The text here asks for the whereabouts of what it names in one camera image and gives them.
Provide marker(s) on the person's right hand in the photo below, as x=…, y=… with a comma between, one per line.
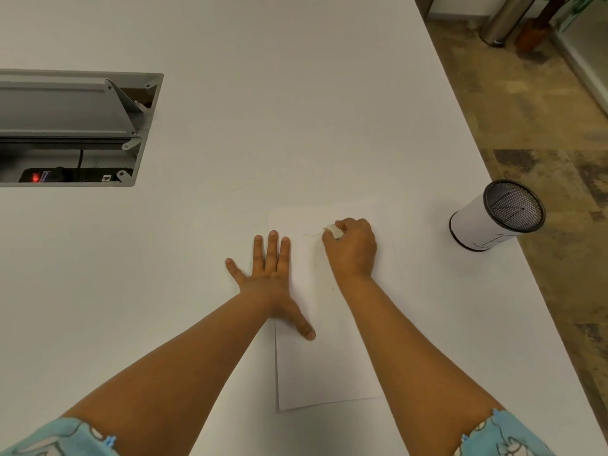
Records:
x=352, y=254

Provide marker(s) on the person's left hand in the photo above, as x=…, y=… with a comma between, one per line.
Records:
x=270, y=289

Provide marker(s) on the person's left thumb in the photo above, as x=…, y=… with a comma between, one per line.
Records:
x=304, y=326

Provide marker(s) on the person's left little finger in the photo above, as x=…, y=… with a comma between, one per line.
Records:
x=234, y=269

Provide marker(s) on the person's right fingers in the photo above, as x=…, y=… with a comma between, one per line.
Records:
x=350, y=227

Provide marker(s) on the person's left middle finger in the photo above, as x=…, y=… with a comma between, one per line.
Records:
x=271, y=254

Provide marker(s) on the white eraser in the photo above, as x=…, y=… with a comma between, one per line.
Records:
x=334, y=231

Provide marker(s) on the white paper sheet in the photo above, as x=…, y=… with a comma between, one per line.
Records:
x=332, y=365

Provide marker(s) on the person's right forearm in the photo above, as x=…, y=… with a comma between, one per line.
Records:
x=408, y=370

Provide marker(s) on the person's left forearm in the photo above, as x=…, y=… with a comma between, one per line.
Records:
x=180, y=375

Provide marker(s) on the paper-wrapped mesh pen cup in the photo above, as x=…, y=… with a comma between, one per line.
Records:
x=479, y=223

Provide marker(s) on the black pen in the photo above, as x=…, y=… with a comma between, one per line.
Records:
x=502, y=198
x=515, y=216

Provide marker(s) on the black power strip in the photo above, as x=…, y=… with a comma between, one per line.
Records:
x=57, y=175

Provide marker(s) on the light blue patterned shirt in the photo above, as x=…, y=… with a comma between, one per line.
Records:
x=52, y=439

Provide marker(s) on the steel trash can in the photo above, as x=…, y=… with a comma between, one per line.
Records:
x=506, y=18

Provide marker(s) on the brown plant pot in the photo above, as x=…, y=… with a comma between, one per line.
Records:
x=532, y=35

